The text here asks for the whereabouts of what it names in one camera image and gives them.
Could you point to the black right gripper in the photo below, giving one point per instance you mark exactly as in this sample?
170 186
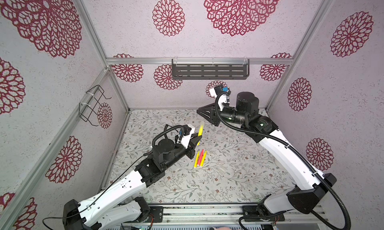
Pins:
214 119

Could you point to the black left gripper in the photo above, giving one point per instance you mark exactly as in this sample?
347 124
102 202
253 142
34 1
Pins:
190 151

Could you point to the yellow highlighter pen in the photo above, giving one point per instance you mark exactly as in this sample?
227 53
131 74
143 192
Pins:
199 134

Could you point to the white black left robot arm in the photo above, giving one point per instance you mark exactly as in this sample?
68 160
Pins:
119 203

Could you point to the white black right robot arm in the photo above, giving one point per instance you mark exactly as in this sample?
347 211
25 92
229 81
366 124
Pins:
311 183

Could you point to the pink highlighter pen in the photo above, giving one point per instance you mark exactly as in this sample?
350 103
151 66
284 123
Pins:
200 158

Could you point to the yellow highlighter left of pile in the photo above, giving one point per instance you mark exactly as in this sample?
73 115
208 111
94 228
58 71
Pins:
197 159

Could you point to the yellow highlighter of pile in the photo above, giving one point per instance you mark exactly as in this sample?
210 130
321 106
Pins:
197 159
203 159

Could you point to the yellow highlighter right of pile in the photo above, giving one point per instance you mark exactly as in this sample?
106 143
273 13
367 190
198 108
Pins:
203 159

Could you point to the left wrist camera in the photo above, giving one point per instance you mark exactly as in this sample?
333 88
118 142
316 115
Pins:
185 135

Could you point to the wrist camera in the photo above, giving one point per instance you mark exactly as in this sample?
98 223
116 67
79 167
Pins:
222 95
185 135

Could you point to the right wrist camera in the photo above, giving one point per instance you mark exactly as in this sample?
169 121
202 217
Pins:
222 95

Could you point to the dark grey wall shelf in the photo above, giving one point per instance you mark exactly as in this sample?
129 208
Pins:
197 71

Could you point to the black wire wall basket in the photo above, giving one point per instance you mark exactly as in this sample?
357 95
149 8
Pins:
89 107

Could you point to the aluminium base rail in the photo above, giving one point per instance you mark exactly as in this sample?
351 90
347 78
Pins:
205 216

